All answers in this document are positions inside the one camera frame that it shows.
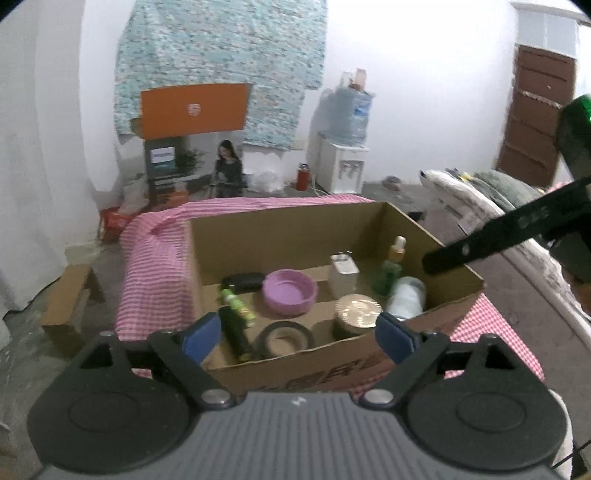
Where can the red snack bag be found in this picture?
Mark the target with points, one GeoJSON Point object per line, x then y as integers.
{"type": "Point", "coordinates": [111, 221]}

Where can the red thermos bottle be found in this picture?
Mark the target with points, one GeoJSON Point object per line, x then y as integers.
{"type": "Point", "coordinates": [302, 176]}

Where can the large cardboard box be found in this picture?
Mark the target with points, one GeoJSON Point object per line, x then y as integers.
{"type": "Point", "coordinates": [277, 235]}

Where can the orange-flapped appliance box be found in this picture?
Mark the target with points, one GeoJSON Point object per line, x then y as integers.
{"type": "Point", "coordinates": [194, 138]}

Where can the clear plastic bag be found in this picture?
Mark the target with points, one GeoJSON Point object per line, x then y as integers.
{"type": "Point", "coordinates": [265, 181]}

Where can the patterned wall cloth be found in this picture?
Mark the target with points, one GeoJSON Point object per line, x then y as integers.
{"type": "Point", "coordinates": [221, 55]}

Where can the bed with bedding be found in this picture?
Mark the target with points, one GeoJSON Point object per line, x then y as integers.
{"type": "Point", "coordinates": [531, 277]}

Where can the small white bottle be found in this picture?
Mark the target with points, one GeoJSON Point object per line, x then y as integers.
{"type": "Point", "coordinates": [346, 78]}

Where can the small black case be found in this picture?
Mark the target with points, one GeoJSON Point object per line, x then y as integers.
{"type": "Point", "coordinates": [242, 281]}

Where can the white curtain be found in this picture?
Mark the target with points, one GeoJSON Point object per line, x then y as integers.
{"type": "Point", "coordinates": [27, 184]}

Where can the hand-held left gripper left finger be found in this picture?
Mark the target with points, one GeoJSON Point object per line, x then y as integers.
{"type": "Point", "coordinates": [201, 334]}

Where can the wall socket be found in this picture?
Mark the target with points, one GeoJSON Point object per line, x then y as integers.
{"type": "Point", "coordinates": [298, 145]}

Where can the black tape roll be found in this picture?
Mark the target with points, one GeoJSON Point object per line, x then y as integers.
{"type": "Point", "coordinates": [270, 334]}

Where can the green dropper bottle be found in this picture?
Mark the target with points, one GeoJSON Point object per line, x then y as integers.
{"type": "Point", "coordinates": [388, 274]}

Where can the small pink bottle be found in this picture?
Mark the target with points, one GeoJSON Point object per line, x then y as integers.
{"type": "Point", "coordinates": [360, 77]}

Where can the black lipstick tube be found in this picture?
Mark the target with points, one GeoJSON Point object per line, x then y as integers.
{"type": "Point", "coordinates": [235, 334]}

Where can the pink checked tablecloth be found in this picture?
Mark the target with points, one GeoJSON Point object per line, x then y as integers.
{"type": "Point", "coordinates": [152, 277]}

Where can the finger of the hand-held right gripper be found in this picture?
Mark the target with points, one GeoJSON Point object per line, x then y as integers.
{"type": "Point", "coordinates": [508, 230]}

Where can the brown wooden door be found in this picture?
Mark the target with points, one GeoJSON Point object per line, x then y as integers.
{"type": "Point", "coordinates": [538, 120]}

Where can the white water dispenser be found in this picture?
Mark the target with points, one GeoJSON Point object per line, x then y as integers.
{"type": "Point", "coordinates": [341, 168]}

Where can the green lip balm tube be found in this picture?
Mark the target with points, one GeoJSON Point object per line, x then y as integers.
{"type": "Point", "coordinates": [238, 304]}

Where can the gold-lidded cream jar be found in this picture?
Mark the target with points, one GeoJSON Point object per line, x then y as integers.
{"type": "Point", "coordinates": [355, 316]}

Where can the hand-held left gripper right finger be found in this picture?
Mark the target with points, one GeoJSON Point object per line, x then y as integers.
{"type": "Point", "coordinates": [395, 334]}

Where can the purple round lid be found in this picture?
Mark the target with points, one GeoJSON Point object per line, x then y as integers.
{"type": "Point", "coordinates": [290, 293]}

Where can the grey blanket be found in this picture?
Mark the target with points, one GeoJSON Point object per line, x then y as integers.
{"type": "Point", "coordinates": [498, 184]}

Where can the white pill bottle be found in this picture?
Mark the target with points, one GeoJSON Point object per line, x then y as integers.
{"type": "Point", "coordinates": [406, 297]}

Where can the white charger plug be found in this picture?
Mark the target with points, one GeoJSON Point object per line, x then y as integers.
{"type": "Point", "coordinates": [344, 277]}

